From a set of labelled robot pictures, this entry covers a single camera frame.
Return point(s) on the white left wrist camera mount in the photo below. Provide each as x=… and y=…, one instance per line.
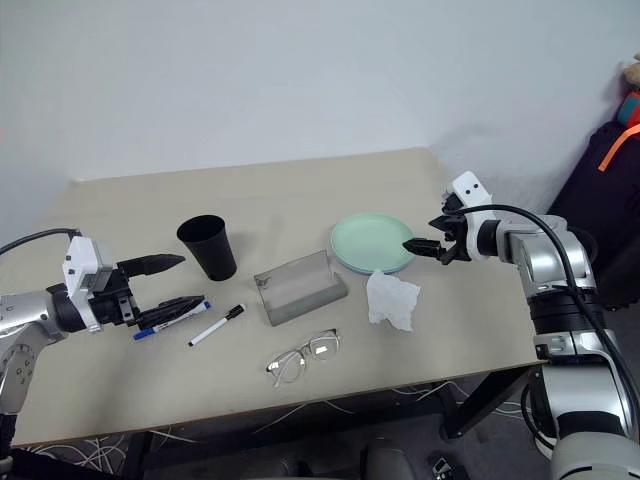
x=80, y=260

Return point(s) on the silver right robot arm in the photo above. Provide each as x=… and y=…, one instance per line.
x=550, y=250

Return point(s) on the beige plush toy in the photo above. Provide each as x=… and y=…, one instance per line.
x=634, y=72

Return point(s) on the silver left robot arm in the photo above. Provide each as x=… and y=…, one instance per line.
x=25, y=307

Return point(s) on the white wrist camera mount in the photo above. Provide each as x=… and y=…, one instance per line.
x=80, y=260
x=471, y=189

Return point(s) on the black angled table leg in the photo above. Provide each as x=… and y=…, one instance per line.
x=480, y=405

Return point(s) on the light blue plate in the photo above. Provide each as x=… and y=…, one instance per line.
x=350, y=269

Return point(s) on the white tissue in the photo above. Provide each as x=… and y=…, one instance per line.
x=392, y=300

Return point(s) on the blue capped white marker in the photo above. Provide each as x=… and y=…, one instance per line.
x=150, y=332

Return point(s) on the small black connector box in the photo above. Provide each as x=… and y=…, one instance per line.
x=445, y=470

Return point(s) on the clear frame eyeglasses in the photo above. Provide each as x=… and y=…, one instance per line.
x=278, y=363

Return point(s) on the mint green plate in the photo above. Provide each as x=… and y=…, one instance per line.
x=370, y=240

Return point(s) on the black straight table leg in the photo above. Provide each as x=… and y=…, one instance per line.
x=137, y=455

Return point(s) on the grey felt glasses case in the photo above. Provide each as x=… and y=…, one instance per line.
x=300, y=292

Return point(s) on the black plastic cup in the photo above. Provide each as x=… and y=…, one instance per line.
x=212, y=250

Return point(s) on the dark grey rounded shape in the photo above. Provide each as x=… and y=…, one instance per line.
x=390, y=460
x=300, y=467

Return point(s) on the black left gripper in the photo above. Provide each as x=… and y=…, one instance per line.
x=112, y=306

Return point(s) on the teal and orange bag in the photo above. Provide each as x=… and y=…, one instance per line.
x=630, y=110

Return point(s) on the black capped white marker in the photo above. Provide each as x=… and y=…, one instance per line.
x=215, y=326

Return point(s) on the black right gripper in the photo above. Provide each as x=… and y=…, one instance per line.
x=461, y=246

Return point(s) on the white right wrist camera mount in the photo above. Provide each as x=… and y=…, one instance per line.
x=471, y=189

